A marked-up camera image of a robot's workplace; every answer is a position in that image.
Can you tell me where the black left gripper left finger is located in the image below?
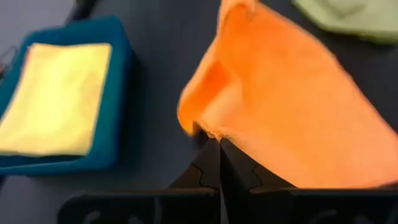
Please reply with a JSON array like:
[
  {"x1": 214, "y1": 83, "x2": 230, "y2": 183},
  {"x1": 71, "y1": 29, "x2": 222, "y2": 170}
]
[{"x1": 57, "y1": 138, "x2": 221, "y2": 224}]

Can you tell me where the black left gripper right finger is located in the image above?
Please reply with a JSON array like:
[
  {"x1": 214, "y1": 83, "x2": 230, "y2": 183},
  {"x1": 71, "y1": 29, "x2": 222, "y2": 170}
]
[{"x1": 220, "y1": 138, "x2": 398, "y2": 224}]

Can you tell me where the orange microfiber towel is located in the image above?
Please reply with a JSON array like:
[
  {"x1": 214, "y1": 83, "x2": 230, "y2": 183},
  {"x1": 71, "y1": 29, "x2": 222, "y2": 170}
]
[{"x1": 176, "y1": 0, "x2": 398, "y2": 190}]

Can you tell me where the yellow microfiber towel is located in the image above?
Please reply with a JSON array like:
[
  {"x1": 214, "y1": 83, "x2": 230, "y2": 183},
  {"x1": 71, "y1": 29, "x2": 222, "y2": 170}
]
[{"x1": 0, "y1": 42, "x2": 113, "y2": 157}]

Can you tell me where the green microfiber towel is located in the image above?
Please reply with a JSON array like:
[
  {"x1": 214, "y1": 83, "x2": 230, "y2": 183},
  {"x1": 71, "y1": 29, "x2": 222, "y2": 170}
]
[{"x1": 292, "y1": 0, "x2": 398, "y2": 44}]

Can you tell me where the blue plastic bin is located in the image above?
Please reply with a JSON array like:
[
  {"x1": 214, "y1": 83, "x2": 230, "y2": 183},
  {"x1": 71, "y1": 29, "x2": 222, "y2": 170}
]
[{"x1": 0, "y1": 16, "x2": 135, "y2": 177}]

